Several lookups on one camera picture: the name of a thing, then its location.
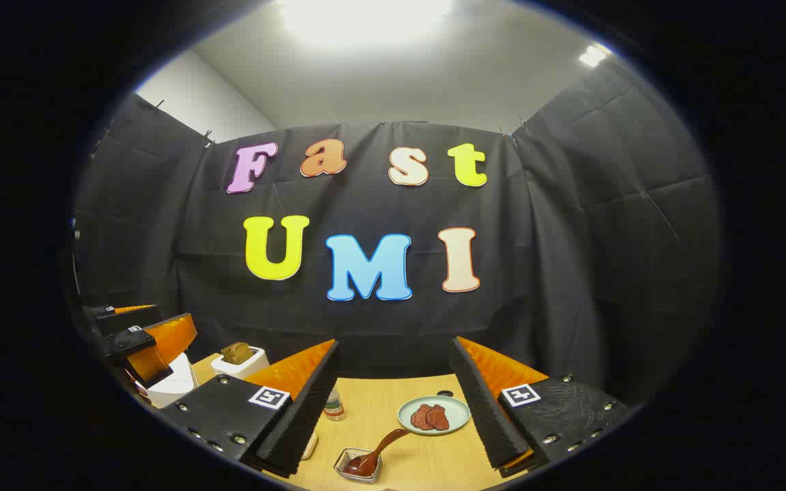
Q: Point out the large ceiling light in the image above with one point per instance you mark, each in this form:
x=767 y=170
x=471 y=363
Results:
x=366 y=17

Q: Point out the pale green plate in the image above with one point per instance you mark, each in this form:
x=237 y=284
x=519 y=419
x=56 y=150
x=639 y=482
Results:
x=458 y=411

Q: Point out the clear plastic bottle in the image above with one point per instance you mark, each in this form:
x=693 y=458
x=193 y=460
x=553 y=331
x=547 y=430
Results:
x=335 y=408

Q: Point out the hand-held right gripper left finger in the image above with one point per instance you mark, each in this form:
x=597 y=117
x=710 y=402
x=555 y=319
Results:
x=311 y=395

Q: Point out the brown bread slice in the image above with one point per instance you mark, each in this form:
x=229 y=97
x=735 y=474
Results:
x=237 y=352

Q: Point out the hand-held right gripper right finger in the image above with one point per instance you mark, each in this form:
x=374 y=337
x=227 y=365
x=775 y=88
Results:
x=478 y=402

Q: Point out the clear glass chopstick holder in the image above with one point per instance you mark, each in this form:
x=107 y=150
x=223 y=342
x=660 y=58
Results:
x=348 y=472

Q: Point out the white toaster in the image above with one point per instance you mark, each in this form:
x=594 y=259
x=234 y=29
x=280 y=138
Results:
x=239 y=369

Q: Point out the black backdrop cloth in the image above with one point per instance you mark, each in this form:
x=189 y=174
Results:
x=570 y=239

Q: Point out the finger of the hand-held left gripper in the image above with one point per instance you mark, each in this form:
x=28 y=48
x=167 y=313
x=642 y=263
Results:
x=117 y=319
x=130 y=344

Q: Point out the white rice cooker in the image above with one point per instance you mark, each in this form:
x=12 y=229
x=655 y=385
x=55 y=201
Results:
x=175 y=387

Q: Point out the red meat slice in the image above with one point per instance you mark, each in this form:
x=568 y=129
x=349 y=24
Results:
x=440 y=417
x=420 y=417

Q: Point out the small ceiling light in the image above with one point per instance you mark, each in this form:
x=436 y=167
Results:
x=593 y=56

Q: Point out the white divided dish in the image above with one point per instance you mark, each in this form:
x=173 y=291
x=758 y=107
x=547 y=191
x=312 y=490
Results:
x=309 y=447

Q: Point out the brown wooden spoon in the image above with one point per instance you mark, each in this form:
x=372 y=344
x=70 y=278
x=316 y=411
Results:
x=379 y=450

